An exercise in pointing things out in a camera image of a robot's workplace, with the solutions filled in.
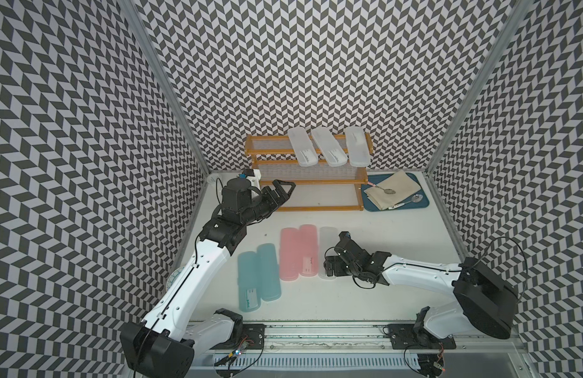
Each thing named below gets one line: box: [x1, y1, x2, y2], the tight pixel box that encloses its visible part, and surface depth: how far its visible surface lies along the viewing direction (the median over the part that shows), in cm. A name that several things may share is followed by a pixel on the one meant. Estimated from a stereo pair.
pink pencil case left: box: [279, 227, 300, 282], surface depth 91 cm
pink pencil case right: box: [299, 224, 319, 277], surface depth 93 cm
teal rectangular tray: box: [361, 172, 430, 212], surface depth 107 cm
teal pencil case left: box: [237, 251, 262, 313], surface depth 86 cm
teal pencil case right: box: [257, 243, 282, 302], surface depth 89 cm
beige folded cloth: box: [363, 170, 422, 211], surface depth 112 cm
